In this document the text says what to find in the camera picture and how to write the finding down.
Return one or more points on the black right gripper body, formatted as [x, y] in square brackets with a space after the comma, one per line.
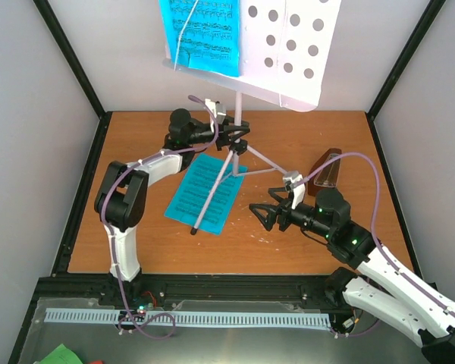
[286, 221]

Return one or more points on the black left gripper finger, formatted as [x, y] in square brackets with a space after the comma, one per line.
[232, 126]
[234, 134]

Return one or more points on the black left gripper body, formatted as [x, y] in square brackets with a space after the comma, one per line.
[220, 138]

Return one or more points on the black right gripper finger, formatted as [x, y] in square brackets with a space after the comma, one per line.
[266, 214]
[280, 195]

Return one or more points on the brown wooden metronome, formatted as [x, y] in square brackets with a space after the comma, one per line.
[328, 155]

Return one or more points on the blue sheet music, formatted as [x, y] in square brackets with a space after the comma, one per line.
[194, 189]
[203, 35]

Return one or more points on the clear plastic metronome cover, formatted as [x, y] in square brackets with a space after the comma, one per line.
[328, 176]

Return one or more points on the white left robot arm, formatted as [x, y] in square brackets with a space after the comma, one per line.
[121, 199]

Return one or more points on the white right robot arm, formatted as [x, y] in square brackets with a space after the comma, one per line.
[371, 277]

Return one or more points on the green paper scrap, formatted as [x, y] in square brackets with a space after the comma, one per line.
[61, 355]

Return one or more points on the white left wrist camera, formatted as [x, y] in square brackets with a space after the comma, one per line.
[216, 112]

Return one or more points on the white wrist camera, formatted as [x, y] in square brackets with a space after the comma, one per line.
[216, 112]
[293, 184]

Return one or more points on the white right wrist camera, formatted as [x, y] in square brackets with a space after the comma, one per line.
[293, 184]

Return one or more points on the light blue cable duct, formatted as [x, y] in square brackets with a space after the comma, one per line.
[185, 319]

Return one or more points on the black aluminium frame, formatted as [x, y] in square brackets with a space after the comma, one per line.
[230, 288]

